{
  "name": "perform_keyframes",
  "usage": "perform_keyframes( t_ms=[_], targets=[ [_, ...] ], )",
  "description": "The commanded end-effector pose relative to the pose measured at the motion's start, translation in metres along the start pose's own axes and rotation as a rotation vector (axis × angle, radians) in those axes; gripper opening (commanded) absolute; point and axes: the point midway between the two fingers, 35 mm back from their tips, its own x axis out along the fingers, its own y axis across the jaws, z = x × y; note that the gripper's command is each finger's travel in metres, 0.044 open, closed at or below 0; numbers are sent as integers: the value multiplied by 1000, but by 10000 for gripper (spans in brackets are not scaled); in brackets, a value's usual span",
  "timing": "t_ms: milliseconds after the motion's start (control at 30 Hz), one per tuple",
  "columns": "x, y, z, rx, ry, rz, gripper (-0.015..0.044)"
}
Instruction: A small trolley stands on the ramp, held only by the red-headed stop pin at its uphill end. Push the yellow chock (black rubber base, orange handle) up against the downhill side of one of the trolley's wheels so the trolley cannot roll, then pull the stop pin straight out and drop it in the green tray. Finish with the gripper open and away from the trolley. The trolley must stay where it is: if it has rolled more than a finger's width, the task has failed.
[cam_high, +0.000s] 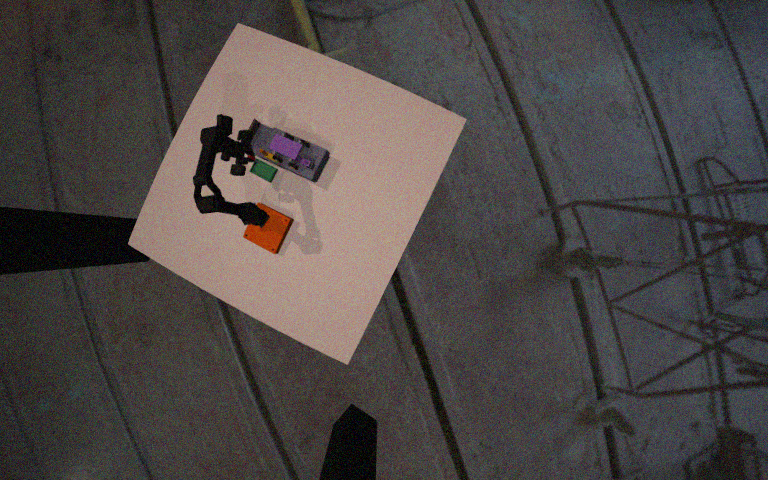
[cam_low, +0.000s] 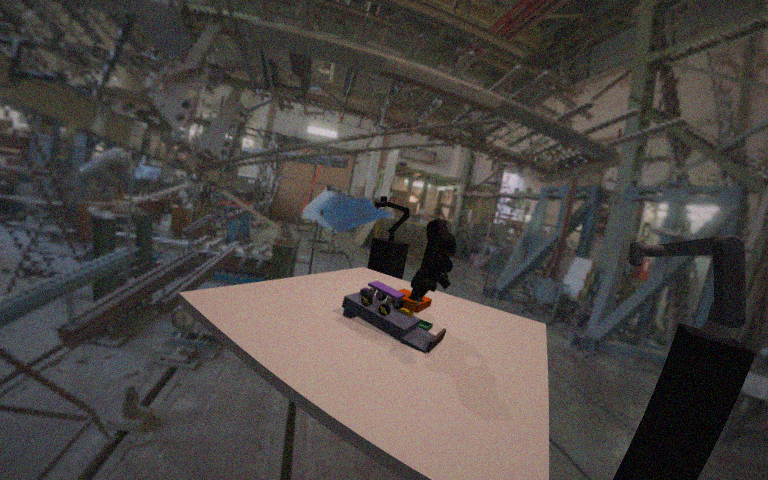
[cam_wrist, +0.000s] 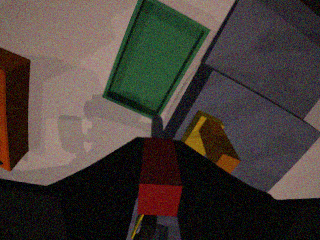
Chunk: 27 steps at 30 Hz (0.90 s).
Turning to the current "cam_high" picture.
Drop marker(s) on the green tray floor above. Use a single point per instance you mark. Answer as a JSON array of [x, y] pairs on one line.
[[263, 170]]

